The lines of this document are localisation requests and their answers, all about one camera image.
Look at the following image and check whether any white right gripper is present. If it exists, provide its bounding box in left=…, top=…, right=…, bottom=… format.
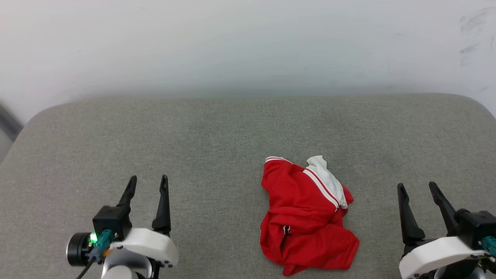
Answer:
left=397, top=181, right=486, bottom=279

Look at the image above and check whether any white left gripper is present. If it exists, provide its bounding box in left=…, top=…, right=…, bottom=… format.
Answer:
left=110, top=174, right=179, bottom=269

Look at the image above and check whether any red and white sports shirt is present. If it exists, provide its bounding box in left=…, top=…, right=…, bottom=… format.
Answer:
left=260, top=155, right=360, bottom=277

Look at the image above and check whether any teal cable connector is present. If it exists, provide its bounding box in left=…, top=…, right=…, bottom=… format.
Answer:
left=90, top=229, right=114, bottom=259
left=482, top=236, right=496, bottom=257

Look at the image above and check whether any thin black cable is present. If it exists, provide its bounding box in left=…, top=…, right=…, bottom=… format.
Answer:
left=76, top=257, right=96, bottom=279

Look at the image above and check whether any grey wall trim strip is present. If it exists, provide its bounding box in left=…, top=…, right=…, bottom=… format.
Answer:
left=0, top=102, right=24, bottom=142

